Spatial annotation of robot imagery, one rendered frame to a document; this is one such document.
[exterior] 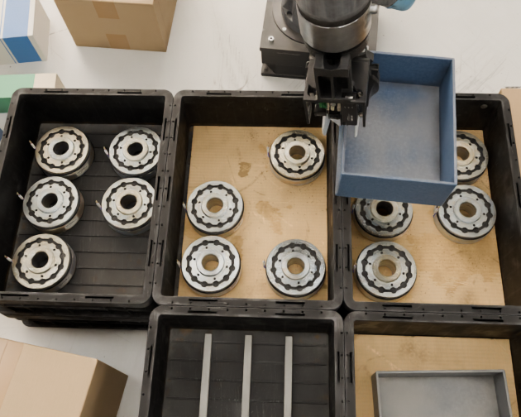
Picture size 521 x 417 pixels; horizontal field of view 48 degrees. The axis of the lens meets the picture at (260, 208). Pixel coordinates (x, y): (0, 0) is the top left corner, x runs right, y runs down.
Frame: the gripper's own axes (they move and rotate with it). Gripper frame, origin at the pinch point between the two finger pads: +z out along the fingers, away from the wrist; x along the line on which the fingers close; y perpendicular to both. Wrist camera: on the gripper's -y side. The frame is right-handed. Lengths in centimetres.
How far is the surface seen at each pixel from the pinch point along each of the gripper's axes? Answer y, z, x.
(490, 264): 7.9, 33.3, 25.1
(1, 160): 5, 12, -60
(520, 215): 2.5, 23.6, 27.9
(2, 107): -17, 30, -79
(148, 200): 6.3, 21.8, -35.5
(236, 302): 23.8, 17.7, -14.9
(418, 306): 20.1, 21.5, 12.7
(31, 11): -39, 24, -76
